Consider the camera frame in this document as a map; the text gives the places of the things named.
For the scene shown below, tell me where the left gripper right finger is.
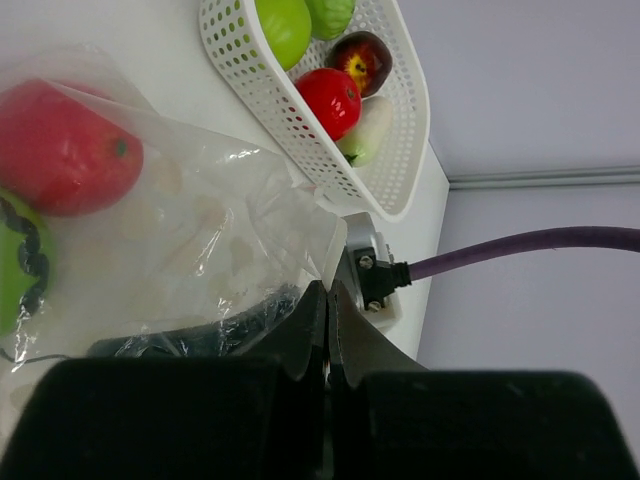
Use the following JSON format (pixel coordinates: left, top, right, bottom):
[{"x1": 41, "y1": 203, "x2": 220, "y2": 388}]
[{"x1": 327, "y1": 282, "x2": 639, "y2": 479}]

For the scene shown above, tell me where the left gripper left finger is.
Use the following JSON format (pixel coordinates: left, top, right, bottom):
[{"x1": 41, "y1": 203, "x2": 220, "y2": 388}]
[{"x1": 1, "y1": 282, "x2": 327, "y2": 479}]

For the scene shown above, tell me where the clear zip top bag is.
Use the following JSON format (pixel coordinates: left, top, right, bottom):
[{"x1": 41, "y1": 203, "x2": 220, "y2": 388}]
[{"x1": 1, "y1": 47, "x2": 347, "y2": 390}]

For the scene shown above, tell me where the white fake food piece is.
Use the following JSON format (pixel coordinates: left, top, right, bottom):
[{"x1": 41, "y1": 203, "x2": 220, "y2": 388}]
[{"x1": 336, "y1": 96, "x2": 393, "y2": 168}]

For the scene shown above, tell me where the green fake watermelon ball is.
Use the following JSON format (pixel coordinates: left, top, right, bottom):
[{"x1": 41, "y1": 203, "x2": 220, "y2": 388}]
[{"x1": 1, "y1": 189, "x2": 55, "y2": 336}]

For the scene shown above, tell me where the red fake tomato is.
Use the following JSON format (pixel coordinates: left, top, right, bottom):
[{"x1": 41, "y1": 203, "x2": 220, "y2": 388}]
[{"x1": 294, "y1": 68, "x2": 362, "y2": 141}]

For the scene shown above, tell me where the dark brown fake fruit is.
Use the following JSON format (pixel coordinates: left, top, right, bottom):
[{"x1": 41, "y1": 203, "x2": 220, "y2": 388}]
[{"x1": 326, "y1": 31, "x2": 393, "y2": 98}]

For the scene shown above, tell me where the green fake fruit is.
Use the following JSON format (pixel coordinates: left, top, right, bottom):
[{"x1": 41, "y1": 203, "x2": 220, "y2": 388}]
[{"x1": 255, "y1": 0, "x2": 312, "y2": 71}]

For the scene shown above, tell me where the rough green fake lime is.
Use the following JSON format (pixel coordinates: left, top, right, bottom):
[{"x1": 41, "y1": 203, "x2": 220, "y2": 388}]
[{"x1": 306, "y1": 0, "x2": 356, "y2": 41}]

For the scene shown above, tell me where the red fake apple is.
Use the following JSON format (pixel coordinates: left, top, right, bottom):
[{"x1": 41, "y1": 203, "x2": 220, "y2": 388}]
[{"x1": 1, "y1": 80, "x2": 144, "y2": 217}]

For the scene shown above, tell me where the white perforated plastic basket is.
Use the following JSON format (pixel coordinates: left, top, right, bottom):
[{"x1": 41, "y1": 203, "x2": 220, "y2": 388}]
[{"x1": 198, "y1": 1, "x2": 431, "y2": 221}]

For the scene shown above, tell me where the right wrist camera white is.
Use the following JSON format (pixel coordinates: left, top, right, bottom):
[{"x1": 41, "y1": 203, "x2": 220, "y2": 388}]
[{"x1": 336, "y1": 212, "x2": 411, "y2": 331}]

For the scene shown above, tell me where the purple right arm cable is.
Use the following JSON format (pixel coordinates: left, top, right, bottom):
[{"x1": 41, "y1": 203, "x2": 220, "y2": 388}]
[{"x1": 407, "y1": 225, "x2": 640, "y2": 282}]

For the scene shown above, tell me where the right aluminium frame post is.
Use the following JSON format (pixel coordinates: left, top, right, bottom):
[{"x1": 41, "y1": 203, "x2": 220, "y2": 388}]
[{"x1": 449, "y1": 166, "x2": 639, "y2": 190}]

